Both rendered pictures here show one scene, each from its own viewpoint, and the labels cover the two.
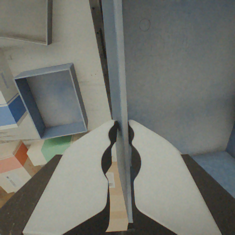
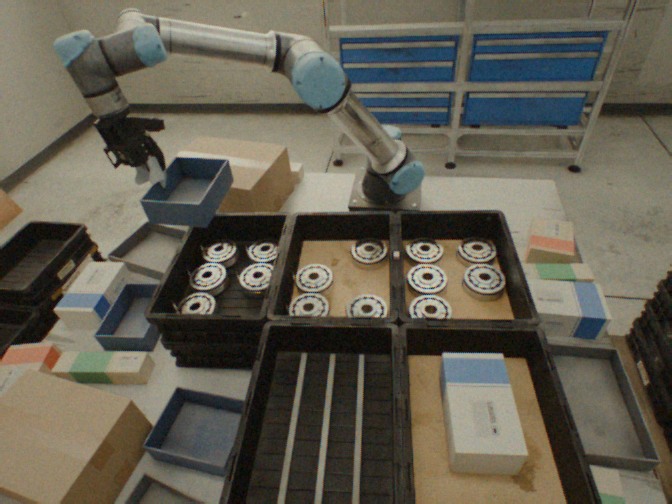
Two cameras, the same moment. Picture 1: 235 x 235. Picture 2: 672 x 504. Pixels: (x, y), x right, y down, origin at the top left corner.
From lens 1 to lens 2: 1.17 m
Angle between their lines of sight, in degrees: 77
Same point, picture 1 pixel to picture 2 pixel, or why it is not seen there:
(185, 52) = (198, 191)
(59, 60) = not seen: hidden behind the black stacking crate
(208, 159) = (192, 221)
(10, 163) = (36, 354)
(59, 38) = not seen: hidden behind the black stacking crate
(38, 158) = (67, 361)
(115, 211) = (81, 432)
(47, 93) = (137, 316)
